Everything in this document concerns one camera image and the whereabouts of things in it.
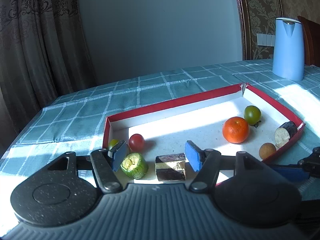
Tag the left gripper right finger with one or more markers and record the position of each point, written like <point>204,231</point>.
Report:
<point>207,165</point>

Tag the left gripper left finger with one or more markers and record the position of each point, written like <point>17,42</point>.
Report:
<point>105,163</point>

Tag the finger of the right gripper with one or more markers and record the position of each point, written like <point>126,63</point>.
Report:
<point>293,173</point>

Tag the red cherry tomato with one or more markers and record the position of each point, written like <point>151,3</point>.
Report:
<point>136,142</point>

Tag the orange tangerine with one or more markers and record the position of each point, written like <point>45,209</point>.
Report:
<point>235,130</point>

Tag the large green tomato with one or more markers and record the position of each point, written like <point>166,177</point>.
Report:
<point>252,115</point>

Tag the small green tomato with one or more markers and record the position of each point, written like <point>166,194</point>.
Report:
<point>112,143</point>

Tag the cut cucumber piece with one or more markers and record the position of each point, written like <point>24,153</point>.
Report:
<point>134,166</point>

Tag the brown longan fruit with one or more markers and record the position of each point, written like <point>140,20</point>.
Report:
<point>266,150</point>

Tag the teal plaid tablecloth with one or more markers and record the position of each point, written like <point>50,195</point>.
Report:
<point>75,122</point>

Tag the red cardboard tray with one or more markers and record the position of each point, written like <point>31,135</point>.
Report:
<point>167,126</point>

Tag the blue electric kettle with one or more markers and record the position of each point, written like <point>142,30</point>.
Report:
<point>288,56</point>

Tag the dark patterned curtain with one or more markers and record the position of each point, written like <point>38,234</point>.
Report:
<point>44,55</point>

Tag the dark wooden chair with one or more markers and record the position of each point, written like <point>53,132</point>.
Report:
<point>311,32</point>

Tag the white wall switch panel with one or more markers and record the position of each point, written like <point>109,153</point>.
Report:
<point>265,40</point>

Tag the dark wooden door frame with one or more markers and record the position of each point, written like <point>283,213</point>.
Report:
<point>257,17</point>

